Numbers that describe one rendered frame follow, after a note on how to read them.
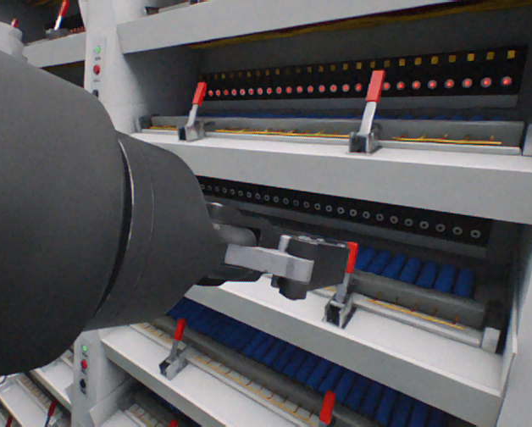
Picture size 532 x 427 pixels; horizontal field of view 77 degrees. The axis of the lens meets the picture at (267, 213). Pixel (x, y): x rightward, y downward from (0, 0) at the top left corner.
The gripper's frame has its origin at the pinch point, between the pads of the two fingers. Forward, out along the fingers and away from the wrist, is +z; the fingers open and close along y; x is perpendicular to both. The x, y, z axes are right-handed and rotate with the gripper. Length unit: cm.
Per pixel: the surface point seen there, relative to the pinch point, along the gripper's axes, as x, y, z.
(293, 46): 33.7, -21.8, 22.0
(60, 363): -43, -68, 21
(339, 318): -7.2, 0.1, 11.6
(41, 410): -62, -79, 25
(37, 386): -60, -88, 27
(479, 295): -1.2, 12.8, 22.4
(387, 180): 8.4, 3.3, 7.3
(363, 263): -0.7, -0.7, 19.5
